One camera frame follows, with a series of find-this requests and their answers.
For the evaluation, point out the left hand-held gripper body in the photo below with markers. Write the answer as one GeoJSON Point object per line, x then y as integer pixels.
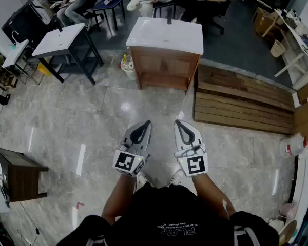
{"type": "Point", "coordinates": [124, 161]}

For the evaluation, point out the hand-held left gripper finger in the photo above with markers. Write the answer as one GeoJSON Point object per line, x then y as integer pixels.
{"type": "Point", "coordinates": [129, 136]}
{"type": "Point", "coordinates": [146, 141]}

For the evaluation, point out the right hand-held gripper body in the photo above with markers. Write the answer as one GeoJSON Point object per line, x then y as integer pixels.
{"type": "Point", "coordinates": [195, 164]}

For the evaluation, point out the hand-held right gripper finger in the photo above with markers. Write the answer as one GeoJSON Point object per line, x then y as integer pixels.
{"type": "Point", "coordinates": [178, 141]}
{"type": "Point", "coordinates": [196, 137]}

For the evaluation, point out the wooden cabinet door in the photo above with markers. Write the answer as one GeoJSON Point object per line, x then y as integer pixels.
{"type": "Point", "coordinates": [149, 63]}
{"type": "Point", "coordinates": [179, 66]}

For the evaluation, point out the person's left forearm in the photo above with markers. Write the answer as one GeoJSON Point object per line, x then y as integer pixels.
{"type": "Point", "coordinates": [118, 199]}

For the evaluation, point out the person's right forearm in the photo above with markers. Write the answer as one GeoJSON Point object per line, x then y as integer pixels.
{"type": "Point", "coordinates": [210, 193]}

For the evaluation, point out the wooden cabinet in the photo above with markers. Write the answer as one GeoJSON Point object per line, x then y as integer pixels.
{"type": "Point", "coordinates": [164, 82]}

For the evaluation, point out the person's right sneaker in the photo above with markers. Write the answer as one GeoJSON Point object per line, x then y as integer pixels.
{"type": "Point", "coordinates": [176, 177]}

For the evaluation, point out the person's sneaker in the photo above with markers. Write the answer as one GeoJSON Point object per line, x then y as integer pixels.
{"type": "Point", "coordinates": [142, 179]}
{"type": "Point", "coordinates": [176, 177]}

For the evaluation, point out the person's left sneaker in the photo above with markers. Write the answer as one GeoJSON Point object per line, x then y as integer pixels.
{"type": "Point", "coordinates": [142, 179]}

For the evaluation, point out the person's black t-shirt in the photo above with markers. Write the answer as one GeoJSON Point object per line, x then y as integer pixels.
{"type": "Point", "coordinates": [169, 209]}

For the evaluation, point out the wooden slat platform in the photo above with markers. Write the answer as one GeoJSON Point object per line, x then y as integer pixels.
{"type": "Point", "coordinates": [241, 104]}

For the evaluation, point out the pile of plastic bottles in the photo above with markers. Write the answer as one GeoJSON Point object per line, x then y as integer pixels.
{"type": "Point", "coordinates": [128, 66]}

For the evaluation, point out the dark metal washstand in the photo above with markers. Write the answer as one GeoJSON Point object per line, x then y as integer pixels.
{"type": "Point", "coordinates": [74, 63]}

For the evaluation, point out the white bowl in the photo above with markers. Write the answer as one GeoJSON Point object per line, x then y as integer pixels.
{"type": "Point", "coordinates": [276, 224]}

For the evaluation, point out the dark wooden side table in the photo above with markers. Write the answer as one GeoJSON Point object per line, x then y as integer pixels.
{"type": "Point", "coordinates": [23, 178]}

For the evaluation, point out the pink bucket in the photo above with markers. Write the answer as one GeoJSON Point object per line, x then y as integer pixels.
{"type": "Point", "coordinates": [288, 210]}

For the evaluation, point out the white ceramic basin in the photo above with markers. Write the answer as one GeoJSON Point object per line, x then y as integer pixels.
{"type": "Point", "coordinates": [164, 35]}
{"type": "Point", "coordinates": [59, 43]}

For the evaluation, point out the yellow plastic bin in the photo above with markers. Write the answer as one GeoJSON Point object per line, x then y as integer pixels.
{"type": "Point", "coordinates": [45, 69]}

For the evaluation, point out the brown cardboard sheet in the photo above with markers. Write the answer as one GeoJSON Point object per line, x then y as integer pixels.
{"type": "Point", "coordinates": [306, 119]}

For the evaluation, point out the round wooden tray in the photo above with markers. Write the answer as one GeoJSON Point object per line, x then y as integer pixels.
{"type": "Point", "coordinates": [288, 233]}

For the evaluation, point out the beige waste basket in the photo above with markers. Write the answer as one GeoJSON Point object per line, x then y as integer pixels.
{"type": "Point", "coordinates": [277, 49]}

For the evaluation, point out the black office chair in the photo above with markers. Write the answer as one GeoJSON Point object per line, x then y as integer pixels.
{"type": "Point", "coordinates": [220, 9]}
{"type": "Point", "coordinates": [90, 0]}

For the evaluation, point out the cardboard box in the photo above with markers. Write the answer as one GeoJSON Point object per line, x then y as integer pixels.
{"type": "Point", "coordinates": [261, 22]}

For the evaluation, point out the dark chair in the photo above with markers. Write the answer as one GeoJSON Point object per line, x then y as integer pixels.
{"type": "Point", "coordinates": [166, 5]}

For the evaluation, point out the metal storage rack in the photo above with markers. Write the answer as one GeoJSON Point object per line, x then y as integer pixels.
{"type": "Point", "coordinates": [0, 86]}

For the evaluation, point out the white table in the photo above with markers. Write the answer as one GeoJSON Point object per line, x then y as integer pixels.
{"type": "Point", "coordinates": [292, 35]}

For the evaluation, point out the white washstand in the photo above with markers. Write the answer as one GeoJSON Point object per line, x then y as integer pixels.
{"type": "Point", "coordinates": [14, 54]}

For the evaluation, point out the black storage box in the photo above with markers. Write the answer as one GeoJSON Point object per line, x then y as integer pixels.
{"type": "Point", "coordinates": [25, 22]}

